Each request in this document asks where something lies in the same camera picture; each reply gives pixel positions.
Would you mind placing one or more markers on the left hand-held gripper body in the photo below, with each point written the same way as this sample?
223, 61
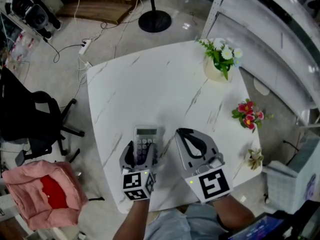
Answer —
136, 184

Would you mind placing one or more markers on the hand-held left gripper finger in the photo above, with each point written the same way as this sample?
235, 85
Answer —
128, 155
153, 155

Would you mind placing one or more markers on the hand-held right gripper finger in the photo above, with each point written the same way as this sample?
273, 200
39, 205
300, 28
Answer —
185, 145
203, 147

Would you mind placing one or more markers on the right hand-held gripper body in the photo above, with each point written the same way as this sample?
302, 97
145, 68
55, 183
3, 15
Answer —
212, 181

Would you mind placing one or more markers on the white calculator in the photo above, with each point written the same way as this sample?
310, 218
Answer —
147, 136

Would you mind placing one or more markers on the person's right forearm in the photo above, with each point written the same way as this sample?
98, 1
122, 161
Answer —
233, 214

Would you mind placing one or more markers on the person's left forearm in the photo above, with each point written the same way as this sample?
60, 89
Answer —
132, 219

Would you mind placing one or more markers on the small pale succulent plant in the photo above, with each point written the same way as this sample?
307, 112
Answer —
255, 157

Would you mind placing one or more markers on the person's light blue clothing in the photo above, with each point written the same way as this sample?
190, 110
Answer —
180, 226

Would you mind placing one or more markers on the red flower plant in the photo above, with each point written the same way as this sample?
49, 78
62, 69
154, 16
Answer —
248, 115

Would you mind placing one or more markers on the white marble table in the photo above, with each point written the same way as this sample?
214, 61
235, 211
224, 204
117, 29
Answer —
155, 89

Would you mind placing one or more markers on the black tablet with lit screen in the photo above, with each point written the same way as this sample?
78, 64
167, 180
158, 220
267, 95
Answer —
260, 227

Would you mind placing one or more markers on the pale blue storage box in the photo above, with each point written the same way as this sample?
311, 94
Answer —
295, 174

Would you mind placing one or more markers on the white flowers in cream pot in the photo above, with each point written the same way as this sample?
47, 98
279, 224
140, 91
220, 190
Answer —
217, 64

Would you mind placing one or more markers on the black office chair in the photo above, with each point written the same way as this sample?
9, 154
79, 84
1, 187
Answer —
22, 119

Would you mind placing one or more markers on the white power strip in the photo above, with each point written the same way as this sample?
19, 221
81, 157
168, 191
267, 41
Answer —
85, 46

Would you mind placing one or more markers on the white metal shelf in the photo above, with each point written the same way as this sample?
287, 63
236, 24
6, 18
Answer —
265, 36

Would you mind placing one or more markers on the black floor lamp stand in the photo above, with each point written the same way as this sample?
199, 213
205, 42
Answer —
155, 20

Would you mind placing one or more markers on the brown wooden board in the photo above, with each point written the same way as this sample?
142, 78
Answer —
100, 5

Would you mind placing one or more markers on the clear plastic box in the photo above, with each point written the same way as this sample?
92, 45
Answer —
21, 46

